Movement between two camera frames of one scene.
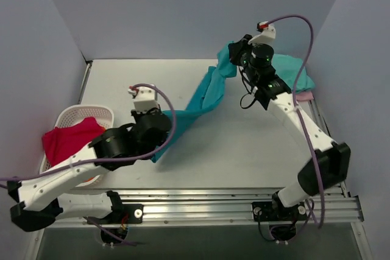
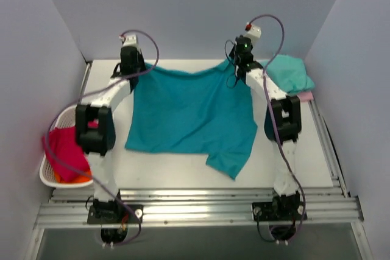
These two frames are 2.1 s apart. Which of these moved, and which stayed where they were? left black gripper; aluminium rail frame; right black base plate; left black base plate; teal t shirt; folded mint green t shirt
Moved: teal t shirt; left black gripper
Stayed: right black base plate; left black base plate; aluminium rail frame; folded mint green t shirt
